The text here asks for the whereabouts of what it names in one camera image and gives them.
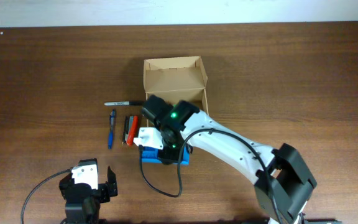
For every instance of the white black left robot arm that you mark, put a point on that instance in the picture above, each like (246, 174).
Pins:
(84, 194)

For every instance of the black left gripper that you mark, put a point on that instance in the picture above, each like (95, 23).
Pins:
(103, 191)

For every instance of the brown cardboard box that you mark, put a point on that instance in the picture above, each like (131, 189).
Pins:
(175, 79)

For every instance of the blue ballpoint pen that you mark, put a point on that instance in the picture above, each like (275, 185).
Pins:
(112, 117)

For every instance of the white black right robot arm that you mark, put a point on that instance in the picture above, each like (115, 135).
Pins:
(282, 181)

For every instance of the blue plastic case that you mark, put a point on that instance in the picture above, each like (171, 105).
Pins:
(157, 156)

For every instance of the black white marker pen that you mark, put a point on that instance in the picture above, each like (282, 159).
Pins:
(124, 103)

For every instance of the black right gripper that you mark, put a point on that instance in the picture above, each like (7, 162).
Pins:
(169, 154)

